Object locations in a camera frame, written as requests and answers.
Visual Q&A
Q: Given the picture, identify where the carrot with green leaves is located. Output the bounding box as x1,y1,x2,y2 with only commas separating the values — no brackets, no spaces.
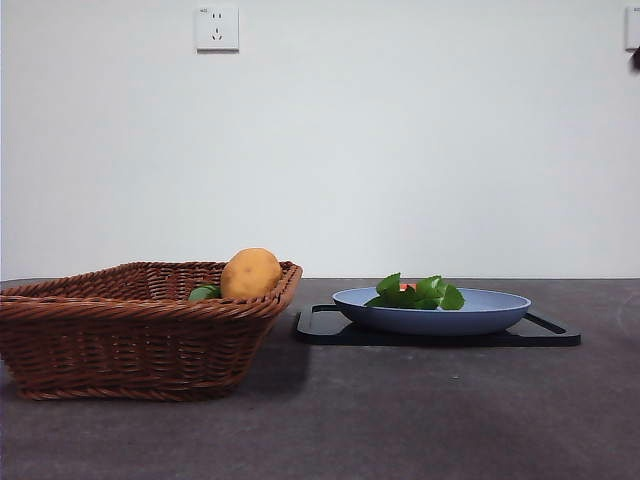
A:
364,272,467,312

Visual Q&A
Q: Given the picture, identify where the blue round plate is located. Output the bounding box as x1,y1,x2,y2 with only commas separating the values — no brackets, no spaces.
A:
332,286,533,337

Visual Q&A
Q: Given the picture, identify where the black flat tray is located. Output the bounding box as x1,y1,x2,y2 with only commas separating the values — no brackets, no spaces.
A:
293,303,583,348

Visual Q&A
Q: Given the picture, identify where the yellow-brown potato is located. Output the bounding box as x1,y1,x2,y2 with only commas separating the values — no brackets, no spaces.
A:
220,247,284,300

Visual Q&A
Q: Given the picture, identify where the green vegetable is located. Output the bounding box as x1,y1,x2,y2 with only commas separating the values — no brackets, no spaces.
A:
188,283,223,301

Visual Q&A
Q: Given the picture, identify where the brown wicker basket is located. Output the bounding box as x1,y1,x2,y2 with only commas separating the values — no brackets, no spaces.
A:
0,259,305,402

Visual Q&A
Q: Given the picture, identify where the white wall plate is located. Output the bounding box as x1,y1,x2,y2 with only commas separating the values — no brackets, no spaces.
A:
624,5,640,53

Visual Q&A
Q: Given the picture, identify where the white wall socket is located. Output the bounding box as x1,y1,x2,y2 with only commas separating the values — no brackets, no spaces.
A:
195,4,241,54

